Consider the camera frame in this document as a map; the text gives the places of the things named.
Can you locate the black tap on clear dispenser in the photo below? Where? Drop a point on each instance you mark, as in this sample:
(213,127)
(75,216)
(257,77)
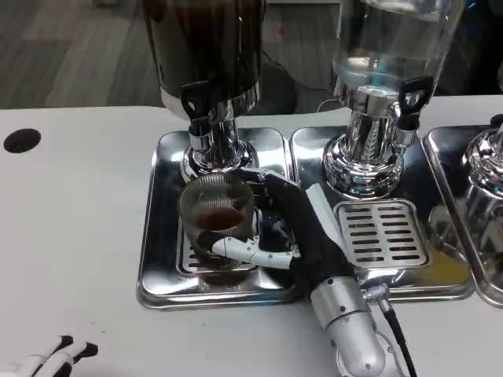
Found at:
(408,114)

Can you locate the black round floor base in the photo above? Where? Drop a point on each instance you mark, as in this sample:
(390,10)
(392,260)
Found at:
(279,92)

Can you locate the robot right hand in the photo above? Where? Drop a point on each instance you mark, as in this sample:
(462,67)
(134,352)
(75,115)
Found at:
(310,243)

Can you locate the clear ribbed glass cup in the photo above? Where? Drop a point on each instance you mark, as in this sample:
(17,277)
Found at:
(216,192)

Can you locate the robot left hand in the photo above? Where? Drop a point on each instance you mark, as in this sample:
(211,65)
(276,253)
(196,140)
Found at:
(35,363)

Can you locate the chrome drink dispenser base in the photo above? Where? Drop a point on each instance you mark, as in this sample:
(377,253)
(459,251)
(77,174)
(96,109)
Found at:
(485,165)

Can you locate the steel drip tray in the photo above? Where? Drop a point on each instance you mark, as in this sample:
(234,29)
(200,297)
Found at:
(444,157)
(161,220)
(310,157)

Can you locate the dark drink dispenser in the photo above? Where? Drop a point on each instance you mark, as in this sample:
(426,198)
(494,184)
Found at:
(204,43)

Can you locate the robot right arm silver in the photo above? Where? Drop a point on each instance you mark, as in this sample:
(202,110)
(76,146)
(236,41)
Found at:
(346,318)

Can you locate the black tap on dark dispenser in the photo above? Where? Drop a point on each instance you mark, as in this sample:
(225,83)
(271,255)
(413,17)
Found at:
(196,118)

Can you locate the steel slotted drip grid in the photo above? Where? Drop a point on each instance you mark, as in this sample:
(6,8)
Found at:
(375,235)
(192,261)

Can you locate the black round counter hole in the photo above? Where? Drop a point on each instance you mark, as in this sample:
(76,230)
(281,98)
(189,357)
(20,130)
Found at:
(21,140)

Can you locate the clear drink dispenser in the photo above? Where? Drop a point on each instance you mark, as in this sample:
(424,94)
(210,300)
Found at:
(365,133)

